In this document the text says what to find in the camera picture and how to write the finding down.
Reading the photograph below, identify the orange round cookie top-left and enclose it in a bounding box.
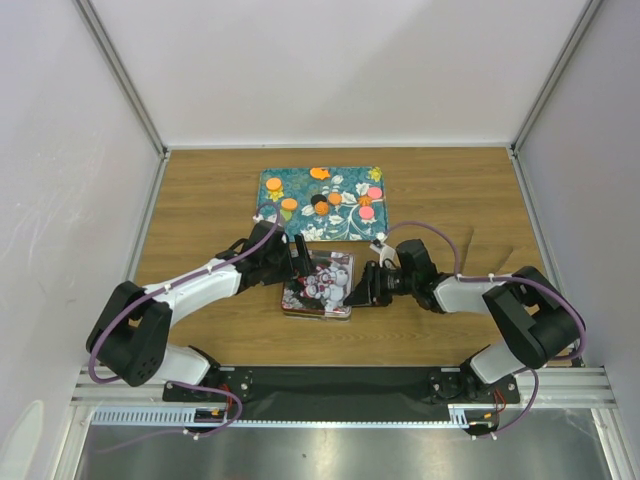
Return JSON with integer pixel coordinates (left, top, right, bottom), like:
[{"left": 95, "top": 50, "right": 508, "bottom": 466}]
[{"left": 265, "top": 177, "right": 282, "bottom": 191}]

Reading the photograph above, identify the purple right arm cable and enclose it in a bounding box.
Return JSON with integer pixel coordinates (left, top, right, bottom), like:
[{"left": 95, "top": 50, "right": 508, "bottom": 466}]
[{"left": 382, "top": 220, "right": 587, "bottom": 441}]

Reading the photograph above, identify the teal floral serving tray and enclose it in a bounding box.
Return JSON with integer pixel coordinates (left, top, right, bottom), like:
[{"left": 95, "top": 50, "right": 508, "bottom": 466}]
[{"left": 256, "top": 166, "right": 389, "bottom": 242}]

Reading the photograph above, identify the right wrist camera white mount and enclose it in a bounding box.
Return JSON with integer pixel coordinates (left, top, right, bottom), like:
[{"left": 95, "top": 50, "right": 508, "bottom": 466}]
[{"left": 369, "top": 232, "right": 398, "bottom": 270}]

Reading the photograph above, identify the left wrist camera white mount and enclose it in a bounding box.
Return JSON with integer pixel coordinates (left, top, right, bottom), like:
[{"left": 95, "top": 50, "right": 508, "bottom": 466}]
[{"left": 251, "top": 214, "right": 286, "bottom": 242}]

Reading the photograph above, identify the orange fish cookie top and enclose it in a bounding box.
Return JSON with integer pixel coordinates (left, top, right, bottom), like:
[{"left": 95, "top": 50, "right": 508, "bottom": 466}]
[{"left": 309, "top": 167, "right": 331, "bottom": 181}]

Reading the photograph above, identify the pink round cookie lower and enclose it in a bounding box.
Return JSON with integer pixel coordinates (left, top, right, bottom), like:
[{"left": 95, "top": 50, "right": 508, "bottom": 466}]
[{"left": 358, "top": 205, "right": 375, "bottom": 220}]

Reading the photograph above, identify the green round cookie left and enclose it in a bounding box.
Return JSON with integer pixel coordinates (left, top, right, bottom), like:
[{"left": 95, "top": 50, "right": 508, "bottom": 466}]
[{"left": 280, "top": 210, "right": 293, "bottom": 223}]

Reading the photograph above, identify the black round cookie centre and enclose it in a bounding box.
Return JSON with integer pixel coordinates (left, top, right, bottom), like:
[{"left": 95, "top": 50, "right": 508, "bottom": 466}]
[{"left": 311, "top": 194, "right": 327, "bottom": 206}]

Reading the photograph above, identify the white cable duct right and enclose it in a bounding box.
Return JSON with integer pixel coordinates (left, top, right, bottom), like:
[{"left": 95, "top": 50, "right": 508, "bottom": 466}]
[{"left": 448, "top": 403, "right": 505, "bottom": 428}]

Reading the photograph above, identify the aluminium frame post right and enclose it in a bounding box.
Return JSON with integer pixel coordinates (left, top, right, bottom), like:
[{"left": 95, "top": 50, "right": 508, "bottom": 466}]
[{"left": 510, "top": 0, "right": 604, "bottom": 156}]

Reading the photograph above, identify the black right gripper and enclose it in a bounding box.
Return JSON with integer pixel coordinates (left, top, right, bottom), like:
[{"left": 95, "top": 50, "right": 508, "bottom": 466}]
[{"left": 343, "top": 261, "right": 417, "bottom": 308}]

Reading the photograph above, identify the pink round cookie right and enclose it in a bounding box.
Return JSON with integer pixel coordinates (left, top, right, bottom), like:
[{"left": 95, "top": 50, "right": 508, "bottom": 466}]
[{"left": 367, "top": 186, "right": 383, "bottom": 200}]

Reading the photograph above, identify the orange round cookie centre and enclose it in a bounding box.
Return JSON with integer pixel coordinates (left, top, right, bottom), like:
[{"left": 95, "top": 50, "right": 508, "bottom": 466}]
[{"left": 327, "top": 192, "right": 342, "bottom": 206}]

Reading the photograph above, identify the gold cookie tin box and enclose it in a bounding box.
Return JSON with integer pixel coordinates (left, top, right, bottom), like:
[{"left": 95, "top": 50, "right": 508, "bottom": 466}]
[{"left": 284, "top": 312, "right": 351, "bottom": 323}]

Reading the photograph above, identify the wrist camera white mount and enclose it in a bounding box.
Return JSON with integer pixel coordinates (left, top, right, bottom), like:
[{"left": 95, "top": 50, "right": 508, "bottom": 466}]
[
  {"left": 251, "top": 214, "right": 286, "bottom": 242},
  {"left": 369, "top": 232, "right": 398, "bottom": 270}
]

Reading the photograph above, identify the orange round cookie left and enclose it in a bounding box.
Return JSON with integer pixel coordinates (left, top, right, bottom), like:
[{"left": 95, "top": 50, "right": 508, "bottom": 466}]
[{"left": 281, "top": 198, "right": 298, "bottom": 211}]

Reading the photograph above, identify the gold tin lid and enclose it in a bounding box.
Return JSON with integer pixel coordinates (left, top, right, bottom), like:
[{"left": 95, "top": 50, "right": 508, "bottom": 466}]
[{"left": 281, "top": 250, "right": 355, "bottom": 316}]

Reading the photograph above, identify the white cable duct left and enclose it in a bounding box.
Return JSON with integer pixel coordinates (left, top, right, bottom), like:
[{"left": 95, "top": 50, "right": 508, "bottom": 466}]
[{"left": 92, "top": 406, "right": 227, "bottom": 428}]

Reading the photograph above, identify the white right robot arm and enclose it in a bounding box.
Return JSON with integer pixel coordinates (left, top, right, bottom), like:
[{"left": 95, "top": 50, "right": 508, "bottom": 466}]
[{"left": 344, "top": 239, "right": 586, "bottom": 402}]

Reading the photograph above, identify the aluminium frame post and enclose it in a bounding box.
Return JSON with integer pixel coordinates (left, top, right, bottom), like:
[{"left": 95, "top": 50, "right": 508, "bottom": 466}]
[
  {"left": 510, "top": 0, "right": 604, "bottom": 156},
  {"left": 72, "top": 0, "right": 168, "bottom": 161}
]

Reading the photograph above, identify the aluminium frame post left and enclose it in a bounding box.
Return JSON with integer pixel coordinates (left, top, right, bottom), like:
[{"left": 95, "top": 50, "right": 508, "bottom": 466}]
[{"left": 72, "top": 0, "right": 168, "bottom": 161}]

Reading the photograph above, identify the pink round cookie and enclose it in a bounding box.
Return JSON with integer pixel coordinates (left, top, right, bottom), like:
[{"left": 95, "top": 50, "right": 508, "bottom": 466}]
[
  {"left": 358, "top": 205, "right": 375, "bottom": 220},
  {"left": 367, "top": 186, "right": 383, "bottom": 200}
]

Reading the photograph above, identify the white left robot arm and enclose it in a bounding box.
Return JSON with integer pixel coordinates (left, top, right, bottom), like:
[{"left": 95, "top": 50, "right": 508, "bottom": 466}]
[{"left": 86, "top": 220, "right": 313, "bottom": 400}]

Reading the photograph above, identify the orange waffle cookie centre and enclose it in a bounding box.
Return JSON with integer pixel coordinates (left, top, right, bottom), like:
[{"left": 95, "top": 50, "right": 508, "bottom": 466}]
[{"left": 314, "top": 201, "right": 330, "bottom": 216}]

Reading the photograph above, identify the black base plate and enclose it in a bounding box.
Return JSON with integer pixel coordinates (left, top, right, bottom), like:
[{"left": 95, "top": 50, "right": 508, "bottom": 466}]
[{"left": 162, "top": 365, "right": 521, "bottom": 422}]

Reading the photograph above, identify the white cable duct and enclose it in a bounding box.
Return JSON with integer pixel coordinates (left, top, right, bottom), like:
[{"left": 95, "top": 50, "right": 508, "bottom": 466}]
[
  {"left": 448, "top": 403, "right": 505, "bottom": 428},
  {"left": 92, "top": 406, "right": 227, "bottom": 428}
]

